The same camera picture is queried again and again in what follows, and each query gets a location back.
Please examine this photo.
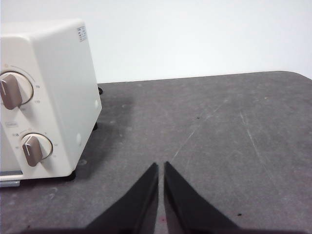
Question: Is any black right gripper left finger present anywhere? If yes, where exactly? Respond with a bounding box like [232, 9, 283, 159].
[82, 162, 159, 234]

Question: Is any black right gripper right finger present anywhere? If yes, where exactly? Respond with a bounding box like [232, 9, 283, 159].
[163, 161, 244, 234]

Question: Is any beige temperature knob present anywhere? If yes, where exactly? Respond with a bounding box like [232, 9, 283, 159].
[0, 71, 34, 110]

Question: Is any cream Toshiba toaster oven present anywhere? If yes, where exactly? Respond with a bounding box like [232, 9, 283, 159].
[0, 19, 102, 188]

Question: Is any beige timer knob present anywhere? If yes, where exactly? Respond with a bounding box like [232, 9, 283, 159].
[20, 133, 54, 168]

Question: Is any silver oven crumb tray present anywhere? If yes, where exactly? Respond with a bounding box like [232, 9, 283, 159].
[0, 181, 21, 188]

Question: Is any white rating label sticker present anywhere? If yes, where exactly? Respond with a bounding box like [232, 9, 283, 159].
[77, 24, 87, 43]

